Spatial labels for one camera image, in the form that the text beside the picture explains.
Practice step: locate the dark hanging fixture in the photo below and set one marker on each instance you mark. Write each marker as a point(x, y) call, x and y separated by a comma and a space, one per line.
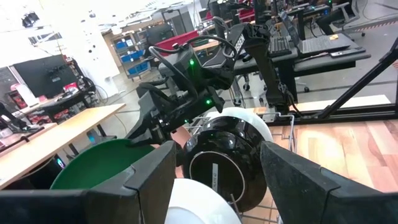
point(29, 19)

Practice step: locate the grey office desk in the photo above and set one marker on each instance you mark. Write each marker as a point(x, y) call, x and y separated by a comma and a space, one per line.
point(326, 62)

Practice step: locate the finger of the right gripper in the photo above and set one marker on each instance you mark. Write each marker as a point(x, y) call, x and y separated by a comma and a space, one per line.
point(143, 138)

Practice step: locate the grey shelf unit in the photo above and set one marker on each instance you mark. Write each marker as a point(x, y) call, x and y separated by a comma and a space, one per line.
point(133, 53)

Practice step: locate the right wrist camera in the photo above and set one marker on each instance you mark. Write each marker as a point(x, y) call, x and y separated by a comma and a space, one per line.
point(180, 71)

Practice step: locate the white plate blue rim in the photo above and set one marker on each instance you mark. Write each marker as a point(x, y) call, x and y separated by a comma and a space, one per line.
point(196, 205)

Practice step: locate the large black tv screen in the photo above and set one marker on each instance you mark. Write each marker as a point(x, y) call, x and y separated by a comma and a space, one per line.
point(43, 76)

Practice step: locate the long wooden table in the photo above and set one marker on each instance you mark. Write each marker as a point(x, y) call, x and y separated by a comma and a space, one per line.
point(46, 146)

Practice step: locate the white plate red rim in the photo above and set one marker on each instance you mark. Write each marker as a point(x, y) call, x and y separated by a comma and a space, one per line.
point(248, 116)

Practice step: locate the blue storage bin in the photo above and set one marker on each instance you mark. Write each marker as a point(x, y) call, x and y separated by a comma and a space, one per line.
point(120, 44)
point(138, 68)
point(132, 56)

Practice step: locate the open grey laptop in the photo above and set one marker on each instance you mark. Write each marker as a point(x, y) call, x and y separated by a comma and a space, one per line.
point(320, 43)

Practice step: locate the green plate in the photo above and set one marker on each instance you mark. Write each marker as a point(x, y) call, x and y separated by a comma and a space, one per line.
point(99, 165)

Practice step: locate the black keyboard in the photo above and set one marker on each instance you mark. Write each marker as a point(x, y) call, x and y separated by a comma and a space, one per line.
point(280, 46)

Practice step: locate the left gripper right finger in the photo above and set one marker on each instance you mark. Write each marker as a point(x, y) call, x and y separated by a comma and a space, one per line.
point(295, 186)

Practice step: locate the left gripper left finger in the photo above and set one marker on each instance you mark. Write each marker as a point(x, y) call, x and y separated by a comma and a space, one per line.
point(155, 180)

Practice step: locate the glossy black plate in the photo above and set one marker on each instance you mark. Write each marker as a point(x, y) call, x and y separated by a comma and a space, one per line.
point(224, 161)

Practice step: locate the grey office chair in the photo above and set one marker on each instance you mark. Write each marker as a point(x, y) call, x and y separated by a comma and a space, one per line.
point(342, 12)

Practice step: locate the red fabric panel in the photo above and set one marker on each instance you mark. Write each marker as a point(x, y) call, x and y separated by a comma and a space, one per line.
point(177, 40)

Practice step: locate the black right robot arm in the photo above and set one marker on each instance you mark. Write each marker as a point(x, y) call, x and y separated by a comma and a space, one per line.
point(264, 62)

